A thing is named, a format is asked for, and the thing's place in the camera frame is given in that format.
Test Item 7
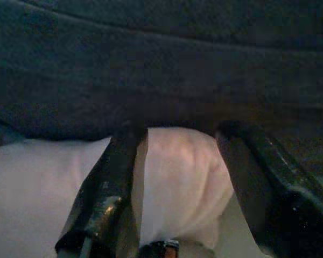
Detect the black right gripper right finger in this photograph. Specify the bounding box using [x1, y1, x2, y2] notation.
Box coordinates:
[216, 120, 323, 258]

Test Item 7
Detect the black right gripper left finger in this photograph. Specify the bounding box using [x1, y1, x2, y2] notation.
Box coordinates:
[55, 128, 148, 258]

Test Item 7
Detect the white pillow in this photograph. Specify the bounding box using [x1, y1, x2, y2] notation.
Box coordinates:
[0, 126, 272, 258]

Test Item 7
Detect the dark brown fabric sofa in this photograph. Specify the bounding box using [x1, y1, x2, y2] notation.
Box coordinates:
[0, 0, 323, 194]

